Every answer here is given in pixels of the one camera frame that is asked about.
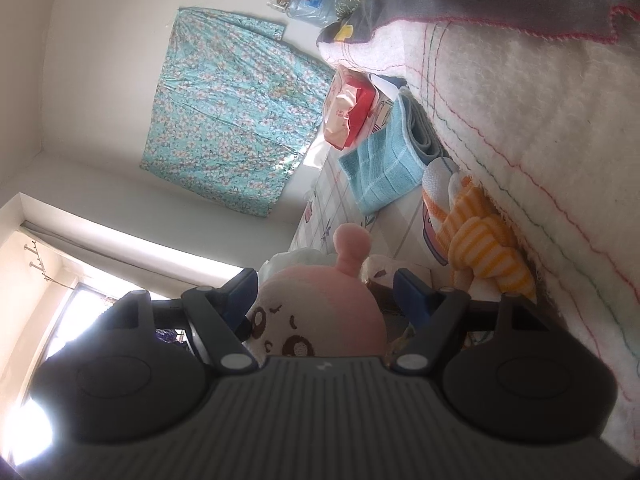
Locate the red tissue pack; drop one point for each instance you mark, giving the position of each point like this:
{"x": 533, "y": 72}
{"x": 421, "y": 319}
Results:
{"x": 345, "y": 110}

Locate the teal floral curtain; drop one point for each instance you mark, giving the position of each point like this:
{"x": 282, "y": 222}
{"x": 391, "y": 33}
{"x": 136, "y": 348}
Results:
{"x": 225, "y": 110}

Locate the light blue towel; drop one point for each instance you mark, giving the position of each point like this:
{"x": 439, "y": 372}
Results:
{"x": 380, "y": 170}

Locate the white plastic bag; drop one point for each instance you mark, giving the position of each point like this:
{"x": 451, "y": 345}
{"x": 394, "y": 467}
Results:
{"x": 300, "y": 260}

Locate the white stitched blanket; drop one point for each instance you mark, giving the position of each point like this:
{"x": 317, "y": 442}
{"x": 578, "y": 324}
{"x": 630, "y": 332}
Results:
{"x": 525, "y": 110}

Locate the orange striped white towel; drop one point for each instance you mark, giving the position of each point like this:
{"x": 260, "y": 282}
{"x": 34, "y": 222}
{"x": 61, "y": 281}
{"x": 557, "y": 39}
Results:
{"x": 480, "y": 240}

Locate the metal wall hook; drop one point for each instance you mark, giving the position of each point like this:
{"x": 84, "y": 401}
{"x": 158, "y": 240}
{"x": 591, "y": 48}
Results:
{"x": 42, "y": 260}

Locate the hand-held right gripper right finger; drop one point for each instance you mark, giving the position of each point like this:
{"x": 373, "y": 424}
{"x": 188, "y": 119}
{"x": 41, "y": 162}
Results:
{"x": 410, "y": 292}

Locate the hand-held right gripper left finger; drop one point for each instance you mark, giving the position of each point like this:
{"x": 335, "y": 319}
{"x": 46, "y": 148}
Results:
{"x": 240, "y": 295}

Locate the pink cream plush toy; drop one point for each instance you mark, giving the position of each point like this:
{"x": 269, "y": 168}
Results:
{"x": 320, "y": 300}

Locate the blue water bottle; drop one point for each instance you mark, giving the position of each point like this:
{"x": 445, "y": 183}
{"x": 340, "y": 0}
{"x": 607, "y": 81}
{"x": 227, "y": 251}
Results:
{"x": 310, "y": 2}

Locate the window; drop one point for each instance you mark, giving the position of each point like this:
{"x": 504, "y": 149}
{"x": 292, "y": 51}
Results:
{"x": 30, "y": 410}

